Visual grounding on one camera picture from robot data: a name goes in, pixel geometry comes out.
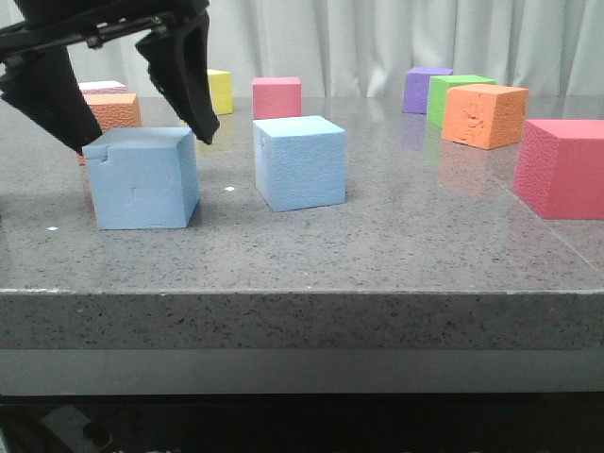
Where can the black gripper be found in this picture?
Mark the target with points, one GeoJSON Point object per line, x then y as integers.
{"type": "Point", "coordinates": [42, 84]}

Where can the green foam cube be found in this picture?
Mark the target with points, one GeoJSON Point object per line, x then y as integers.
{"type": "Point", "coordinates": [438, 87]}

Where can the purple foam cube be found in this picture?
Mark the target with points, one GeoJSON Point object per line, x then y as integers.
{"type": "Point", "coordinates": [415, 99]}

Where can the right orange foam cube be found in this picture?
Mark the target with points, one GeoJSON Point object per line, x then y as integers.
{"type": "Point", "coordinates": [485, 116]}

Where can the yellow foam cube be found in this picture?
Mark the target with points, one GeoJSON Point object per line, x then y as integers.
{"type": "Point", "coordinates": [220, 91]}

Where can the pink foam cube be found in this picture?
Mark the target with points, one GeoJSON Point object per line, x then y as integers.
{"type": "Point", "coordinates": [102, 87]}

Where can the small red foam cube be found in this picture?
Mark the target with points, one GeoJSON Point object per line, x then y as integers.
{"type": "Point", "coordinates": [276, 97]}

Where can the orange foam cube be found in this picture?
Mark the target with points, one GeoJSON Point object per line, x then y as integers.
{"type": "Point", "coordinates": [485, 116]}
{"type": "Point", "coordinates": [115, 109]}

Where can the large red foam cube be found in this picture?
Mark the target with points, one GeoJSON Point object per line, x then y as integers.
{"type": "Point", "coordinates": [559, 171]}

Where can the notched light blue foam cube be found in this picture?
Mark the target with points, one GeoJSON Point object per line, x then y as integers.
{"type": "Point", "coordinates": [143, 177]}

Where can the left orange foam cube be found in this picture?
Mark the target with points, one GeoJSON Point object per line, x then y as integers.
{"type": "Point", "coordinates": [115, 109]}

